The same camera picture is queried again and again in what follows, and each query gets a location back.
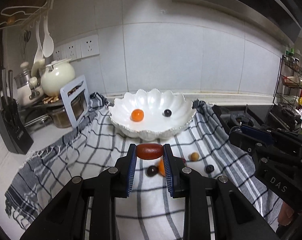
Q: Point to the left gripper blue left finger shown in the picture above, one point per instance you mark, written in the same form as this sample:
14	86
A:
126	170

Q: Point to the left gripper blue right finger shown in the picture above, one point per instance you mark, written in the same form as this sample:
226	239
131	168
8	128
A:
173	166

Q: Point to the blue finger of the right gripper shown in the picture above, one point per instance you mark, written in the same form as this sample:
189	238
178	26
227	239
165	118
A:
244	142
257	134

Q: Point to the orange mandarin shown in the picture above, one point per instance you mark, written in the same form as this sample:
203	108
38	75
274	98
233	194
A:
161	168
137	115

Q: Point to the tan longan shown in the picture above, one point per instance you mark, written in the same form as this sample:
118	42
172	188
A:
194	156

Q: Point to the dark blueberry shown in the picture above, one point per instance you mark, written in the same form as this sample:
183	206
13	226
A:
209	169

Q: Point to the dark grape large front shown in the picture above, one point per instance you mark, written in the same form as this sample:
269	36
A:
167	113

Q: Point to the grey checked kitchen towel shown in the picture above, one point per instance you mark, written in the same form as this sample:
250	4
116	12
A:
149	212

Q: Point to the right human hand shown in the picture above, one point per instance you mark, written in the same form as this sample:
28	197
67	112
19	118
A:
285	215

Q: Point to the black gas stove top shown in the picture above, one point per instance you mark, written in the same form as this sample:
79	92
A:
258	116

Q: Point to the white scalloped ceramic bowl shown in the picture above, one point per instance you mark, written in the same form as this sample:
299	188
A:
154	125

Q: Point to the cream ceramic teapot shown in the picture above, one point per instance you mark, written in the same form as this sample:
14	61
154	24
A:
57	74

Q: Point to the small white lidded pot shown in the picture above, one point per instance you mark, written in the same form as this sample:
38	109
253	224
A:
29	90

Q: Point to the black knife block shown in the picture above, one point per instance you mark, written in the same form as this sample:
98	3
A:
14	135

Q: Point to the white hanging ladle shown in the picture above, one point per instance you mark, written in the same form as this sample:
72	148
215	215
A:
39	52

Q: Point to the white hanging spoon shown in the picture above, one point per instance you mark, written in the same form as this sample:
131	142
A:
48	43

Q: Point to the black wire spice rack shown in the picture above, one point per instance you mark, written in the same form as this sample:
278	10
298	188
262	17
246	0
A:
288	93

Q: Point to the white wall socket strip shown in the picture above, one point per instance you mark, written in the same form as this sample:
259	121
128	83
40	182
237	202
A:
77	49

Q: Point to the wall mounted board rack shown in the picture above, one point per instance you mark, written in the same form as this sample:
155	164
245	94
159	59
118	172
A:
22	12

